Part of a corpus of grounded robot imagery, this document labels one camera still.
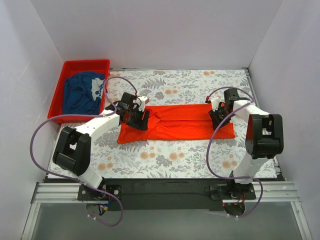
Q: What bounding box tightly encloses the orange t shirt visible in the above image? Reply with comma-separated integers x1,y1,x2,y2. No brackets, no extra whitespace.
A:
117,103,236,145

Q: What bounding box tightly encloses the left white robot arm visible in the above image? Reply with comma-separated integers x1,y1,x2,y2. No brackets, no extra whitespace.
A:
52,92,150,200

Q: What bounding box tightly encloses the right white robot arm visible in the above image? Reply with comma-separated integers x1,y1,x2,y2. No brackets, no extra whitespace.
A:
205,86,284,200

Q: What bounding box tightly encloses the blue t shirt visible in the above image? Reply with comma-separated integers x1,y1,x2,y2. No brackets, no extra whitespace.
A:
62,71,105,115

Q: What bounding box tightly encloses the floral table mat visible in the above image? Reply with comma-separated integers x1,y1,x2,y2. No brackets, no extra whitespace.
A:
91,69,251,178

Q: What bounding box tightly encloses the red plastic bin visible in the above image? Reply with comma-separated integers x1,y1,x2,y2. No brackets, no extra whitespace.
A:
47,59,110,124

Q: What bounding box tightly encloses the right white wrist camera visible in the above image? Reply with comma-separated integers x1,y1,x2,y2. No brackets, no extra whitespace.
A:
205,96,220,111

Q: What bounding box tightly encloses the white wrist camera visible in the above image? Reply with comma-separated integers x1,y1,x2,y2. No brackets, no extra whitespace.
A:
135,96,150,112
205,96,220,111

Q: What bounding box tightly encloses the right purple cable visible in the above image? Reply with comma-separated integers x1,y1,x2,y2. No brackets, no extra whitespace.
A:
206,86,264,219

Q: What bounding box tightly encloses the purple cable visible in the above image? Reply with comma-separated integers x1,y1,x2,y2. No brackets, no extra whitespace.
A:
206,86,264,219
29,76,141,227

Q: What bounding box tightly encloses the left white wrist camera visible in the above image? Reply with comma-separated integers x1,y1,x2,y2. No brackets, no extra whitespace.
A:
135,96,150,112

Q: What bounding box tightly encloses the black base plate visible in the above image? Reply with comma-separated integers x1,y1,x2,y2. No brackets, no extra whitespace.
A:
77,176,257,212

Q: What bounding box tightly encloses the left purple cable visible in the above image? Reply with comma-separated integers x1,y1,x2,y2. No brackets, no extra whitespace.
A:
29,76,141,227

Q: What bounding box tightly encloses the aluminium mounting rail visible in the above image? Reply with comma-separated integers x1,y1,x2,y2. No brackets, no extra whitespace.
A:
31,181,301,205

